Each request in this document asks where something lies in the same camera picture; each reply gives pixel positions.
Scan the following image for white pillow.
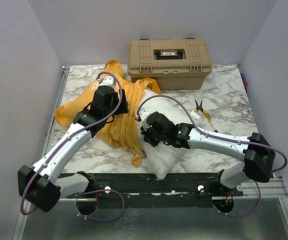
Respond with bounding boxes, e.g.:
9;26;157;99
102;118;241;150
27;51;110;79
138;97;191;180

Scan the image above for orange Mickey Mouse pillowcase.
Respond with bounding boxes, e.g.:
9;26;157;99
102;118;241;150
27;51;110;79
55;60;161;168

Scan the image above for tan plastic toolbox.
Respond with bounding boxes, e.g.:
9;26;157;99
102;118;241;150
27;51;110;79
127;38;213;90

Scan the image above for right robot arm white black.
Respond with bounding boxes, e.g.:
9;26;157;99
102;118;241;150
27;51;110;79
137;109;275;196

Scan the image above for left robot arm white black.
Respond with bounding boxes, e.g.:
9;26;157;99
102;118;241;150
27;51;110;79
17;85;128;212

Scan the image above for yellow black pliers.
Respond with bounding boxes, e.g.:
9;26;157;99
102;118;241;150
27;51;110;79
194;99;212;123

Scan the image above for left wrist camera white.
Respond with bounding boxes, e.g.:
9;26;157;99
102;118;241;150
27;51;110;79
98;75;116;89

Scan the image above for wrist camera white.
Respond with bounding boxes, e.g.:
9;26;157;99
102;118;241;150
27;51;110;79
135;110;151;123
98;75;116;89

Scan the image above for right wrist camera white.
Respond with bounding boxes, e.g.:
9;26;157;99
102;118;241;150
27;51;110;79
135;110;151;123

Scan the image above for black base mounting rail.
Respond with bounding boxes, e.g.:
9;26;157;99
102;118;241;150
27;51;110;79
56;168;245;209

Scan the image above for blue red object at wall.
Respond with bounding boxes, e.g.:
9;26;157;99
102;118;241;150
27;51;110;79
240;73;248;93

